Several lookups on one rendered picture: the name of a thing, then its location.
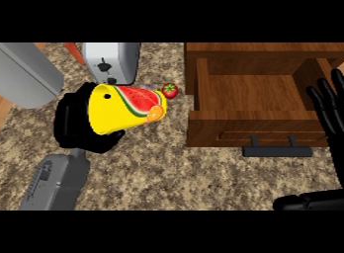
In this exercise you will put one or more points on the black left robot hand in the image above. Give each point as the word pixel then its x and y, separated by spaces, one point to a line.
pixel 71 125

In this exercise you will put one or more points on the grey rounded appliance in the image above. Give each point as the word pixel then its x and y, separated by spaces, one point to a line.
pixel 17 74

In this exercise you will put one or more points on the silver toaster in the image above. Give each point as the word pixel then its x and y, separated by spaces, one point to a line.
pixel 116 59

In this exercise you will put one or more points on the yellow fruit print cup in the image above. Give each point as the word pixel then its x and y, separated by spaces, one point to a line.
pixel 119 112

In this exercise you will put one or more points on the orange-red object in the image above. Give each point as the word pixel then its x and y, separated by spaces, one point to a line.
pixel 74 52

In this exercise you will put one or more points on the wooden cabinet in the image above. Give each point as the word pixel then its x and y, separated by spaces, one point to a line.
pixel 257 52

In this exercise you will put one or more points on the wooden drawer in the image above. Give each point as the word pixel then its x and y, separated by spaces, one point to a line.
pixel 250 123

